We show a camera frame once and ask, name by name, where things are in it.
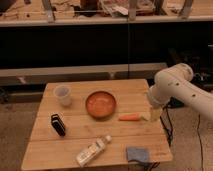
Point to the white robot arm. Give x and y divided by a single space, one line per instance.
175 82

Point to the long metal shelf rail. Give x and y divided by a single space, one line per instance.
28 76

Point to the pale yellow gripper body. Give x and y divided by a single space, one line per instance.
153 114

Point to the clear plastic bottle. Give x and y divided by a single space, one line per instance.
86 155

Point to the orange wooden bowl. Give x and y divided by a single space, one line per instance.
100 104

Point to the translucent plastic cup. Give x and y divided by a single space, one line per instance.
63 94

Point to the orange carrot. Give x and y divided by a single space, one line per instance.
130 117

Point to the blue folded cloth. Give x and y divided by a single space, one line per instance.
137 154

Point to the black standing eraser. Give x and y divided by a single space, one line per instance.
58 125

